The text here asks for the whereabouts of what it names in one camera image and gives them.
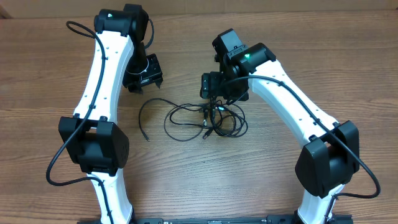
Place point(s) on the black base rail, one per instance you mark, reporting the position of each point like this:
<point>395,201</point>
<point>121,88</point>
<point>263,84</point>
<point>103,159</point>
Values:
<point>217,220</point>

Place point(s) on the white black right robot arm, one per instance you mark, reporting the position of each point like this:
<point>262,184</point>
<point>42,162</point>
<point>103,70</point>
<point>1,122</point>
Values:
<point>329,149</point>

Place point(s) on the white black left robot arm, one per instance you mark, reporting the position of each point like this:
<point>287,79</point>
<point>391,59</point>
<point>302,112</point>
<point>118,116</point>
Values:
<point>91,136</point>

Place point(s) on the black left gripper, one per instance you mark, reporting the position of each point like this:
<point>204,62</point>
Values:
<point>156,74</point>

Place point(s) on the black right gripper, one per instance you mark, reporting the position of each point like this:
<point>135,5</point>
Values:
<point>210,90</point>

